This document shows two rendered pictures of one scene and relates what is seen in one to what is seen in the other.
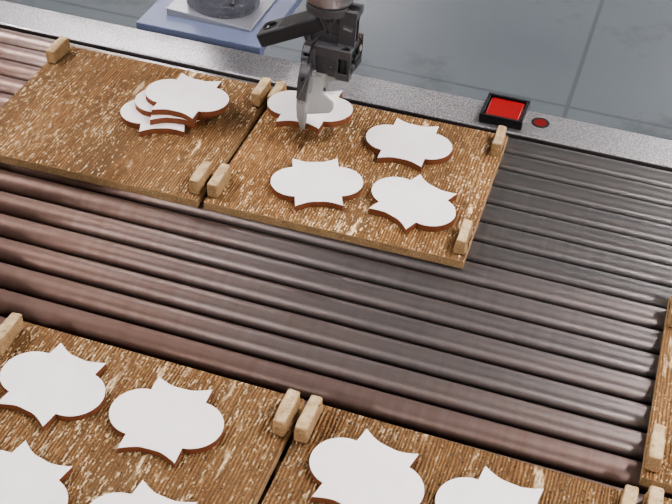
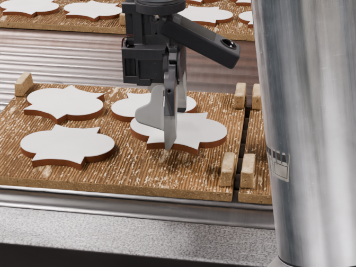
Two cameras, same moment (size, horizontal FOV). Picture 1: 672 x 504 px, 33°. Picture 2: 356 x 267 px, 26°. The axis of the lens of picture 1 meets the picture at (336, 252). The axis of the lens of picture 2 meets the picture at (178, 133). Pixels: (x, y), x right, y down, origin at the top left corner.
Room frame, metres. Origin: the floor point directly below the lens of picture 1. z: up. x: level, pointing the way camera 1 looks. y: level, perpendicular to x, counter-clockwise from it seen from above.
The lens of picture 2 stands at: (2.63, -0.08, 1.48)
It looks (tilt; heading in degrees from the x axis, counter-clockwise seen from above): 26 degrees down; 173
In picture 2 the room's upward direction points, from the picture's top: straight up
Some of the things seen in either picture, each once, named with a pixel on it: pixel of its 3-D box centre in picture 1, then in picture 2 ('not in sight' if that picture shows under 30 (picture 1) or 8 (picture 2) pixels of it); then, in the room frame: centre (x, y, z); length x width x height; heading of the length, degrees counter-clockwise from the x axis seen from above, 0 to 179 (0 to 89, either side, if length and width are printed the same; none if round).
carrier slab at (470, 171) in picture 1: (362, 170); (114, 133); (1.50, -0.04, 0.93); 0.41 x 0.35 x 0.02; 75
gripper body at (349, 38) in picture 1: (331, 36); (156, 39); (1.60, 0.03, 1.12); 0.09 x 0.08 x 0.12; 74
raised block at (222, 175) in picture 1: (219, 180); (240, 95); (1.43, 0.19, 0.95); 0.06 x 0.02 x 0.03; 165
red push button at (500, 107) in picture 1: (504, 111); not in sight; (1.71, -0.28, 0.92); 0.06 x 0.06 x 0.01; 74
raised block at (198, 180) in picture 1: (200, 177); (257, 96); (1.43, 0.22, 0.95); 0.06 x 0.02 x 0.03; 164
